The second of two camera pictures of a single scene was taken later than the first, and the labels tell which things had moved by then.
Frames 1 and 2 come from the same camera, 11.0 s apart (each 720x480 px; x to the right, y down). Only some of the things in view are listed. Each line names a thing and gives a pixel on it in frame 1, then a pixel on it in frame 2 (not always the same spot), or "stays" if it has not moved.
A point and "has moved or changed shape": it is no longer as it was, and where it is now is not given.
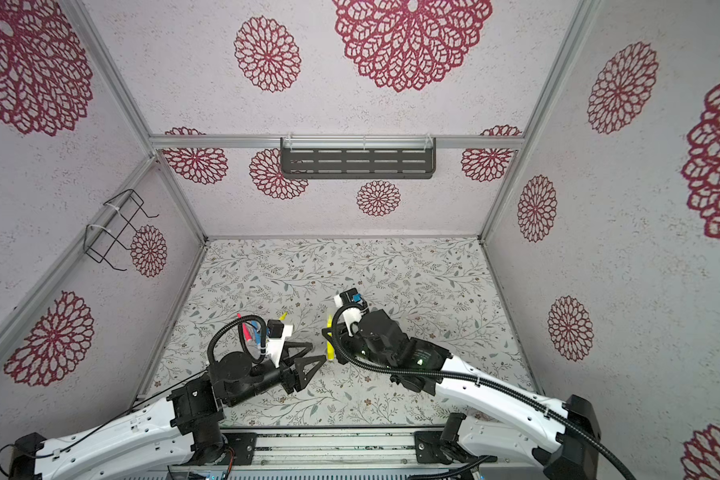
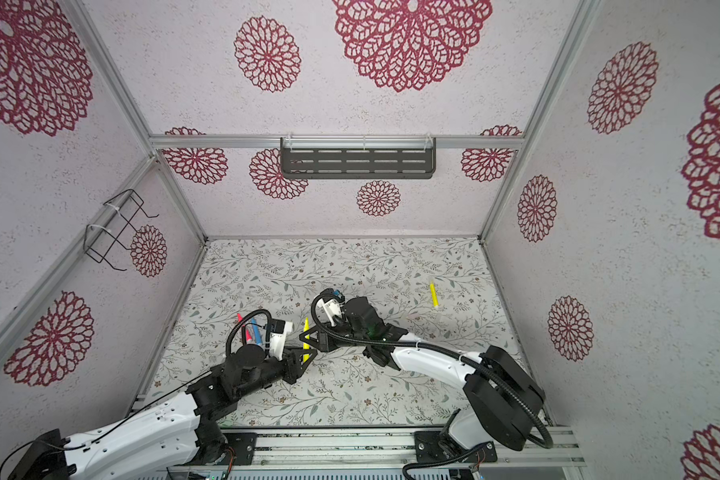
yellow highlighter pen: x=330 y=351 has moved or changed shape
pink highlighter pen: x=245 y=328 stays
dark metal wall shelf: x=358 y=157 stays
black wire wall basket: x=98 y=240 stays
